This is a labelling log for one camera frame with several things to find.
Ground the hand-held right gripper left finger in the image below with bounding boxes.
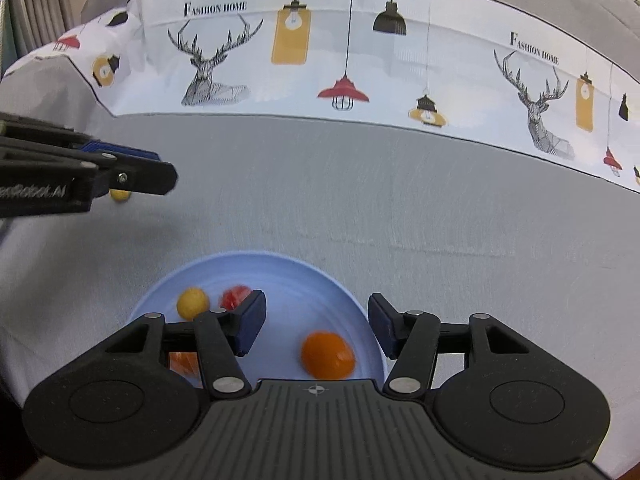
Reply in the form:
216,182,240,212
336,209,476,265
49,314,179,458
105,289,268,401

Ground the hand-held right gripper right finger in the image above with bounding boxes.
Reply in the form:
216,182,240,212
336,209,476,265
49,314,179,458
367,294,530,401

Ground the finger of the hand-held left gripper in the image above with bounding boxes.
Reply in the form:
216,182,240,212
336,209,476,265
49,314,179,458
80,141,161,163
94,157,179,199

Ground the red textured fruit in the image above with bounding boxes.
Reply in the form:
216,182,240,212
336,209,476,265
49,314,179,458
220,285,252,312

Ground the light blue plate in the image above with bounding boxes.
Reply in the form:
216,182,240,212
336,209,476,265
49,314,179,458
127,251,389,391

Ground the large smooth orange fruit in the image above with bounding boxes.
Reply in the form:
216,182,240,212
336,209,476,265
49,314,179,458
300,331,357,380

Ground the yellow round fruit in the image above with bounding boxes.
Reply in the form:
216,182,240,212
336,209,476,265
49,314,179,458
176,287,210,321

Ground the orange textured fruit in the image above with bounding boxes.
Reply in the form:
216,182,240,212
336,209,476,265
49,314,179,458
168,351,203,388

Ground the grey curtain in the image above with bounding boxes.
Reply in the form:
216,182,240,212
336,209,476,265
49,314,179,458
5,0,87,56

